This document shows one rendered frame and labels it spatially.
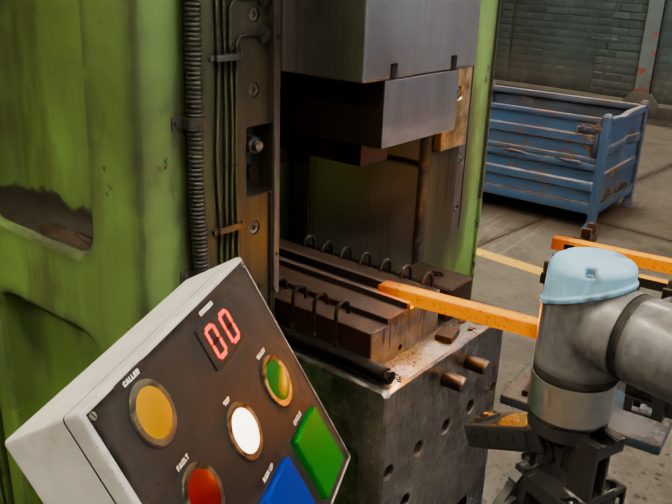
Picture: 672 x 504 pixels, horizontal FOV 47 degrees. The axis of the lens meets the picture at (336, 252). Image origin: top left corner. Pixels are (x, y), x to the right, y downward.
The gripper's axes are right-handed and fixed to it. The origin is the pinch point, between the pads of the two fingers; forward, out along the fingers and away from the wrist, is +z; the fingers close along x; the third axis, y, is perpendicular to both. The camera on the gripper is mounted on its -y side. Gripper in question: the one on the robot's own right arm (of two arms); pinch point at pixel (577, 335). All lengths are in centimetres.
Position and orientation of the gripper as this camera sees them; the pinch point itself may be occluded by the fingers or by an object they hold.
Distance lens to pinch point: 116.6
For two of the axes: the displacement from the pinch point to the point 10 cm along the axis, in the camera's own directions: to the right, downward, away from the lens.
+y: 0.0, 9.4, 3.5
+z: -7.8, -2.2, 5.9
